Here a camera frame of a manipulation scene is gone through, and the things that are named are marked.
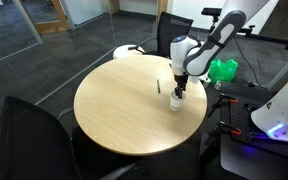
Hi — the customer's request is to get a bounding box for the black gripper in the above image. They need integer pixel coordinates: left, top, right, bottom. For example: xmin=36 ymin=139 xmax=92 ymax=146
xmin=174 ymin=75 xmax=188 ymax=98

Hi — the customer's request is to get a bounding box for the white paper cup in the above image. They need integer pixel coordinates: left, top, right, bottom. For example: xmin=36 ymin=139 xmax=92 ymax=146
xmin=170 ymin=91 xmax=186 ymax=111

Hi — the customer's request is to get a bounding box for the black marker pen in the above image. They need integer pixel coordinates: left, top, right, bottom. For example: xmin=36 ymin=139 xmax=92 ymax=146
xmin=157 ymin=79 xmax=161 ymax=93

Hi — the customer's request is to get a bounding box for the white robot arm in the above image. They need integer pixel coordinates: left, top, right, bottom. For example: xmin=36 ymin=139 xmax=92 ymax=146
xmin=170 ymin=0 xmax=269 ymax=99

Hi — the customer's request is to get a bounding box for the orange black clamp far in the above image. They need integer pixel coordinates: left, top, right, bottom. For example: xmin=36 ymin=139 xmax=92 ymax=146
xmin=207 ymin=94 xmax=238 ymax=118

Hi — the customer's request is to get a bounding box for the orange black clamp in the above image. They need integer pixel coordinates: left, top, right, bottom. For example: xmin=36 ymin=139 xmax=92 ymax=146
xmin=215 ymin=121 xmax=242 ymax=136
xmin=207 ymin=94 xmax=238 ymax=118

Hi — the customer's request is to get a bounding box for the green plastic bag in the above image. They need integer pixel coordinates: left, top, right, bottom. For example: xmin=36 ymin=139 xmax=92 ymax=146
xmin=208 ymin=59 xmax=238 ymax=84

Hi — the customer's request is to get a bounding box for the round wooden table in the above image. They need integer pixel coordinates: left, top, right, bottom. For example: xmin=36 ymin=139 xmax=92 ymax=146
xmin=74 ymin=55 xmax=207 ymax=156

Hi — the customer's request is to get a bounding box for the black perforated mounting board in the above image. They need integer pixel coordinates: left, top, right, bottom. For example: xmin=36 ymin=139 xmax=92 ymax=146
xmin=221 ymin=97 xmax=288 ymax=158

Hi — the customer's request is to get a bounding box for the black mesh chair far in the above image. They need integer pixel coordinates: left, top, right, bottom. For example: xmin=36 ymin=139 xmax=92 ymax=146
xmin=145 ymin=12 xmax=193 ymax=58

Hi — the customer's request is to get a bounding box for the black mesh chair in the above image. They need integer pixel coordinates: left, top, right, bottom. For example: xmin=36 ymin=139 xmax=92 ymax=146
xmin=145 ymin=12 xmax=193 ymax=58
xmin=0 ymin=96 xmax=135 ymax=180

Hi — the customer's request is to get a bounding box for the orange black clamp near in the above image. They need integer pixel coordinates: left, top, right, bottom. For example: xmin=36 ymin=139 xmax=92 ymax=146
xmin=215 ymin=121 xmax=242 ymax=136

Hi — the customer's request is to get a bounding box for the black mesh chair near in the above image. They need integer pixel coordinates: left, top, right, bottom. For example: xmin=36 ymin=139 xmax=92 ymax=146
xmin=0 ymin=96 xmax=135 ymax=180

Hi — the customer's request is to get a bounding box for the black camera on stand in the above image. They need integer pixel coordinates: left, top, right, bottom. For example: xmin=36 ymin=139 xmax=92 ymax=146
xmin=201 ymin=8 xmax=222 ymax=32

